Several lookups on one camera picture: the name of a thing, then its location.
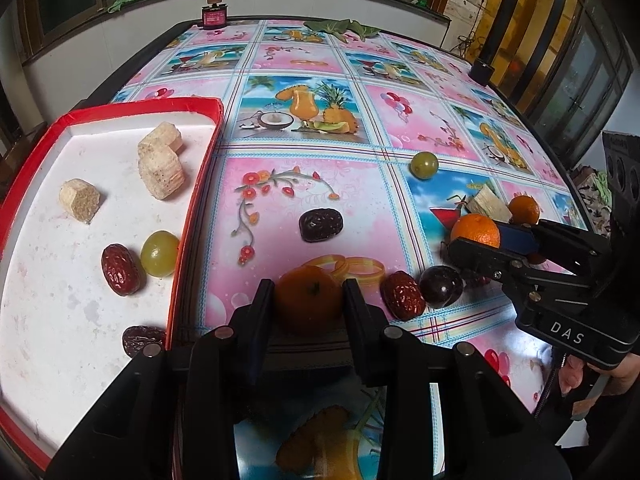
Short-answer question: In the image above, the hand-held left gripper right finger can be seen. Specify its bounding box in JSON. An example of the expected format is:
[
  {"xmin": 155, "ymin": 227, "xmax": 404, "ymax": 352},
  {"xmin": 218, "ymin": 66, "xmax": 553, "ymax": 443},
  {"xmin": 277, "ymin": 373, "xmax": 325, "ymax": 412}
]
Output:
[{"xmin": 342, "ymin": 279, "xmax": 571, "ymax": 480}]

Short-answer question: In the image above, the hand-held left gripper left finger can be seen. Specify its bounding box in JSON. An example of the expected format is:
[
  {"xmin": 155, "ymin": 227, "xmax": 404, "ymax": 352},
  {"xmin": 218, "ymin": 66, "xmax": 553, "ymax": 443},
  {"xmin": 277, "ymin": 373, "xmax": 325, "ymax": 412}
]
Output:
[{"xmin": 47, "ymin": 280, "xmax": 276, "ymax": 480}]

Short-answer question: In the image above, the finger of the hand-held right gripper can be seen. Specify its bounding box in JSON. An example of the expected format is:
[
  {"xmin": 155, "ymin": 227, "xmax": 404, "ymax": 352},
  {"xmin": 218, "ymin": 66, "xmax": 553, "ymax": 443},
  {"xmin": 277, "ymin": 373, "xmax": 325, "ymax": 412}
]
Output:
[
  {"xmin": 446, "ymin": 236, "xmax": 543, "ymax": 291},
  {"xmin": 499, "ymin": 219, "xmax": 612, "ymax": 281}
]

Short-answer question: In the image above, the large orange mandarin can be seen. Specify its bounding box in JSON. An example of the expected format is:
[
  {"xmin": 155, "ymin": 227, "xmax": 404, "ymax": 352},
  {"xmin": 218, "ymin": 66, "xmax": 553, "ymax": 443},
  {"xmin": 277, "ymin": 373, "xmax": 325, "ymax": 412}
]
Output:
[{"xmin": 451, "ymin": 213, "xmax": 501, "ymax": 248}]

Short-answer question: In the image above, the dark purple plum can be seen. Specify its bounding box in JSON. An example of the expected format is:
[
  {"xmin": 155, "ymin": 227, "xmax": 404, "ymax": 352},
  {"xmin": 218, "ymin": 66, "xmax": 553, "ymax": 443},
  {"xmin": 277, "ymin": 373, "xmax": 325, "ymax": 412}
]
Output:
[{"xmin": 419, "ymin": 266, "xmax": 465, "ymax": 309}]

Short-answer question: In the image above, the red dried date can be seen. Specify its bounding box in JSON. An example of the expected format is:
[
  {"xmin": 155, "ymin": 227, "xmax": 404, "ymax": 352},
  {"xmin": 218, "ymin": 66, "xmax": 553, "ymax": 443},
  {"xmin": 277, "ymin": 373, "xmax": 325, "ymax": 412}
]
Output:
[
  {"xmin": 101, "ymin": 244, "xmax": 146, "ymax": 297},
  {"xmin": 381, "ymin": 270, "xmax": 427, "ymax": 322}
]

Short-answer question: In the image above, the green grape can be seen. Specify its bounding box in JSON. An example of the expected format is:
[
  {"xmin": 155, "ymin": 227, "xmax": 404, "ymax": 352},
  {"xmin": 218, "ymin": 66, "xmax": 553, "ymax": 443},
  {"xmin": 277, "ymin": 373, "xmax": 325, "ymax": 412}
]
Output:
[
  {"xmin": 140, "ymin": 230, "xmax": 180, "ymax": 278},
  {"xmin": 410, "ymin": 151, "xmax": 440, "ymax": 180}
]

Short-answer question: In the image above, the dark brown dried date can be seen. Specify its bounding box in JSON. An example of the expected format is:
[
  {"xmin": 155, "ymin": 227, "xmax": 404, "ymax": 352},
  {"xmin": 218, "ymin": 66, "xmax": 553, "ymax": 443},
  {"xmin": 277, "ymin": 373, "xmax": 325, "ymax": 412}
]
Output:
[
  {"xmin": 122, "ymin": 325, "xmax": 167, "ymax": 359},
  {"xmin": 299, "ymin": 208, "xmax": 344, "ymax": 243}
]

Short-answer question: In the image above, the beige hexagonal pastry block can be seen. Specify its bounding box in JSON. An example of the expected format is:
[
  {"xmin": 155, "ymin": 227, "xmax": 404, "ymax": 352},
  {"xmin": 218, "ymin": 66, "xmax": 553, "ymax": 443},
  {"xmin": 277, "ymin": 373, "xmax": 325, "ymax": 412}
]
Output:
[
  {"xmin": 137, "ymin": 121, "xmax": 185, "ymax": 161},
  {"xmin": 138, "ymin": 149, "xmax": 186, "ymax": 203}
]

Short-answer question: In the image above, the red tray with white inside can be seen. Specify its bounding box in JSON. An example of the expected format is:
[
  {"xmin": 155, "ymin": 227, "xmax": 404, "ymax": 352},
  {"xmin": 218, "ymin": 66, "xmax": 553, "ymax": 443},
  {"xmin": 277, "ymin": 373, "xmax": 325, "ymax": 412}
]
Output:
[{"xmin": 0, "ymin": 97, "xmax": 224, "ymax": 466}]

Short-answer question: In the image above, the white pastry block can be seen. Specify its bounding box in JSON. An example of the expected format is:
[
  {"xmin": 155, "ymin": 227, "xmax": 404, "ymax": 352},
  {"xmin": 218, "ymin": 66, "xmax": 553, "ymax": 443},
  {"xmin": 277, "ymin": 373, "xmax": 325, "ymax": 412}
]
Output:
[{"xmin": 59, "ymin": 178, "xmax": 102, "ymax": 225}]

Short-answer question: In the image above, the person's right hand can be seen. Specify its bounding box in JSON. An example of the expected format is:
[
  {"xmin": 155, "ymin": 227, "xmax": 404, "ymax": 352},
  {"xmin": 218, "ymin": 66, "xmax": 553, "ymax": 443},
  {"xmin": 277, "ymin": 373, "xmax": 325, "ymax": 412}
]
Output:
[{"xmin": 557, "ymin": 352, "xmax": 640, "ymax": 398}]

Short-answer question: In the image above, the pale layered wafer block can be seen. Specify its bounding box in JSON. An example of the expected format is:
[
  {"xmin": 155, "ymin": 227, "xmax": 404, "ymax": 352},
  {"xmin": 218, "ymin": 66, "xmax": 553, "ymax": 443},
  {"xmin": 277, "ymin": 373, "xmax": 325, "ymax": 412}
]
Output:
[{"xmin": 467, "ymin": 182, "xmax": 513, "ymax": 223}]

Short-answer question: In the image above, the floral patterned cloth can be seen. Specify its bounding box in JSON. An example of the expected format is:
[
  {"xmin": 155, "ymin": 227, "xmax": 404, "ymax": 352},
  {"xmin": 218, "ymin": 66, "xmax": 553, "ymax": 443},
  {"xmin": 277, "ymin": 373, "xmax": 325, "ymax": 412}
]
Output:
[{"xmin": 575, "ymin": 165, "xmax": 613, "ymax": 236}]

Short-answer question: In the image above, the small black box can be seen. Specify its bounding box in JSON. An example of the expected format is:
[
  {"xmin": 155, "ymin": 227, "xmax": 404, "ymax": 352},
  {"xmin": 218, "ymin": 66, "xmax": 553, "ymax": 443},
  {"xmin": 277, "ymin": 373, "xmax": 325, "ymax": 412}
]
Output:
[{"xmin": 468, "ymin": 58, "xmax": 496, "ymax": 86}]

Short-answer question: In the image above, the yellow panelled door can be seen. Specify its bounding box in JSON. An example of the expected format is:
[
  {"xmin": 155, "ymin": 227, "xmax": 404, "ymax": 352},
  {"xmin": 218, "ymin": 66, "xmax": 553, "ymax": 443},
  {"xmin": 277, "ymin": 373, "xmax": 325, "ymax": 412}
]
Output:
[{"xmin": 472, "ymin": 0, "xmax": 586, "ymax": 126}]

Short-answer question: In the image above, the green leaf cluster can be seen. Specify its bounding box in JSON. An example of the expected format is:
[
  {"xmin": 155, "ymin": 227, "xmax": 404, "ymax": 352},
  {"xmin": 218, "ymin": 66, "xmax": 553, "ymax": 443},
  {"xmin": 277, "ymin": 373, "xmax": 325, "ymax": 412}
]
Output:
[{"xmin": 304, "ymin": 18, "xmax": 382, "ymax": 41}]

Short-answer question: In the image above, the small red jar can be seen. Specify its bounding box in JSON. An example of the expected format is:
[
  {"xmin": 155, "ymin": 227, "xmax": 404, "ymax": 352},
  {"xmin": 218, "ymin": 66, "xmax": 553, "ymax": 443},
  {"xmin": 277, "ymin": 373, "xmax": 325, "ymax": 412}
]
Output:
[{"xmin": 201, "ymin": 0, "xmax": 228, "ymax": 30}]

